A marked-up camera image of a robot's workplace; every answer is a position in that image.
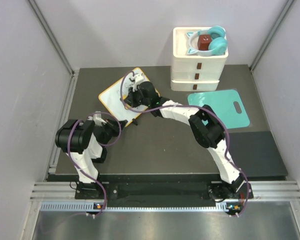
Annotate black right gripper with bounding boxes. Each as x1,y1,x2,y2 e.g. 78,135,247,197
125,86,150,110

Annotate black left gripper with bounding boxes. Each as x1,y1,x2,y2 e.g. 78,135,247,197
100,117,127,148

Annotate yellow framed small whiteboard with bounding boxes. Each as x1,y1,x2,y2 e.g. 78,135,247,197
98,67,160,125

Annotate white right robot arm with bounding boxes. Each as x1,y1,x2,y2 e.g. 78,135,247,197
122,80,251,199

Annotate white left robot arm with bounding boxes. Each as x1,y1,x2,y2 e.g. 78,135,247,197
55,118,128,199

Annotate black whiteboard stand foot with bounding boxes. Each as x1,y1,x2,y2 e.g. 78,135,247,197
132,118,138,126

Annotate white three drawer organizer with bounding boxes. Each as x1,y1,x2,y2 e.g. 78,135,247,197
170,26,229,92

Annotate dark red cube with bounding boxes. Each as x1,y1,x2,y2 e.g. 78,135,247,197
197,34,212,51

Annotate teal cutting board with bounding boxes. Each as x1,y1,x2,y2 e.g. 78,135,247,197
187,89,250,130

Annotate teal cat ear headphones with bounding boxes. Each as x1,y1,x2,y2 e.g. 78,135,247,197
186,25,228,57

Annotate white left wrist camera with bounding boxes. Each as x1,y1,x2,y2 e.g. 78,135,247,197
92,111,107,127

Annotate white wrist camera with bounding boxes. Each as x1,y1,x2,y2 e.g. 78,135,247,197
129,73,146,92
92,111,107,127

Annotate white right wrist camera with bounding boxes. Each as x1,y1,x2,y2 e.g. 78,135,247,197
129,73,146,92

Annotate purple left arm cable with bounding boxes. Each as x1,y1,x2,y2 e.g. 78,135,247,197
64,111,122,218

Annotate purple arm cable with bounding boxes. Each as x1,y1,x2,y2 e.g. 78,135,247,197
64,111,122,218
119,70,251,218

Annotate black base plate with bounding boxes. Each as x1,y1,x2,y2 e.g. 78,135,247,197
74,181,253,201

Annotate grey slotted cable duct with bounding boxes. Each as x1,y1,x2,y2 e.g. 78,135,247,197
40,201,239,213

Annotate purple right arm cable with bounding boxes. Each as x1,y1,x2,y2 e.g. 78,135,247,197
119,70,251,218

